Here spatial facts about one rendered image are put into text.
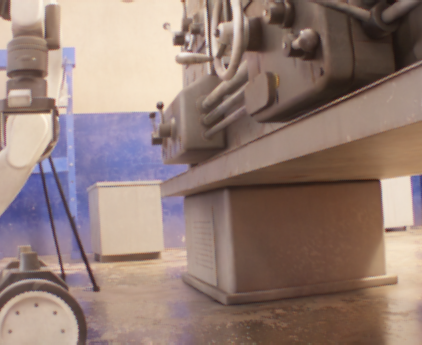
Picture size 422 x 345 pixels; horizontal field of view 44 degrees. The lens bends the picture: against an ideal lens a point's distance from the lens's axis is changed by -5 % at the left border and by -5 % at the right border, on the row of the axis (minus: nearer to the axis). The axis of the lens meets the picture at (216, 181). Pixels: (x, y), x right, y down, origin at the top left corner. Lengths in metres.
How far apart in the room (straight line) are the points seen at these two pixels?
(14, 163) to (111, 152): 4.04
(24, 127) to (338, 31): 0.72
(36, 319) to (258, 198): 1.01
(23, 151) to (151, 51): 4.34
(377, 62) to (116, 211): 3.11
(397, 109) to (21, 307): 0.76
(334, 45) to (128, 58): 4.65
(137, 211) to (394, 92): 3.30
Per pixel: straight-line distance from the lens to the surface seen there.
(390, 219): 5.57
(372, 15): 0.89
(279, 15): 0.99
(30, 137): 1.26
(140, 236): 3.89
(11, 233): 5.25
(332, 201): 1.96
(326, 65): 0.88
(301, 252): 1.91
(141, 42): 5.54
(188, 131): 2.01
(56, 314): 1.08
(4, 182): 1.27
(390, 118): 0.70
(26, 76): 1.12
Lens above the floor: 0.31
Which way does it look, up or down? 3 degrees up
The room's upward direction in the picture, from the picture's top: 4 degrees counter-clockwise
